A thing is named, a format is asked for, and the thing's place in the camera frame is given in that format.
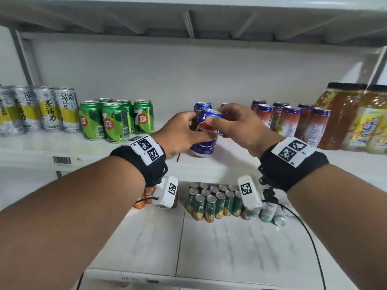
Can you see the person's left hand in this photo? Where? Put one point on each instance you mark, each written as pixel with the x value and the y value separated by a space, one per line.
pixel 175 135

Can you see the person's right hand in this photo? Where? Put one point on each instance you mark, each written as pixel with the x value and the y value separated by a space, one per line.
pixel 245 129

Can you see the person's right thumb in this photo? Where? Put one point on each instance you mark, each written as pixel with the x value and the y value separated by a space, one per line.
pixel 223 127

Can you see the person's left thumb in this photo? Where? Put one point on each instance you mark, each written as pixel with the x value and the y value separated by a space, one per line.
pixel 198 137

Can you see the person's left forearm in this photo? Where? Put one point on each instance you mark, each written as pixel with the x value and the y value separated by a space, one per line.
pixel 66 226

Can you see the person's right forearm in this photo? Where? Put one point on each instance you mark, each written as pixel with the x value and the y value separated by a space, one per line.
pixel 347 226

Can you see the green soda can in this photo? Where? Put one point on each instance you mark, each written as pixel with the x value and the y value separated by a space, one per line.
pixel 90 123
pixel 105 100
pixel 144 117
pixel 129 110
pixel 116 125

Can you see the row of red tea cans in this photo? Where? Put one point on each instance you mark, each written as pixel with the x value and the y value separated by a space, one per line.
pixel 290 123

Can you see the group of green yellow cans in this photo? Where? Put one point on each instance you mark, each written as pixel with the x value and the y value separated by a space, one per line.
pixel 211 203

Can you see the orange snack packets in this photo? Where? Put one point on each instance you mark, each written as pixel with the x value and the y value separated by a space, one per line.
pixel 145 197

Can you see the white drink can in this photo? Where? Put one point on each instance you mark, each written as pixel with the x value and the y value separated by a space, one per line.
pixel 279 219
pixel 267 213

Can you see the amber tea bottle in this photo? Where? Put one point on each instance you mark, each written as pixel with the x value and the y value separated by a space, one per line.
pixel 341 117
pixel 328 95
pixel 369 123

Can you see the silver yellow tea can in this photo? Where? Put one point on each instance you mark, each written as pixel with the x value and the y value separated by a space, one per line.
pixel 9 117
pixel 48 114
pixel 69 114
pixel 28 111

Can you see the barcode shelf label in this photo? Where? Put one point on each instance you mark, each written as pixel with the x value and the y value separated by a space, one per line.
pixel 62 160

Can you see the small shelf price label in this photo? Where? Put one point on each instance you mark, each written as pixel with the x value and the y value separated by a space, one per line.
pixel 152 281

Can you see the white metal shelf unit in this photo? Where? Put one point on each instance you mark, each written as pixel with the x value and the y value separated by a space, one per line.
pixel 30 147

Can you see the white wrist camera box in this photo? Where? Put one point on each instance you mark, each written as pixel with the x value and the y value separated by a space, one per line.
pixel 249 193
pixel 166 193

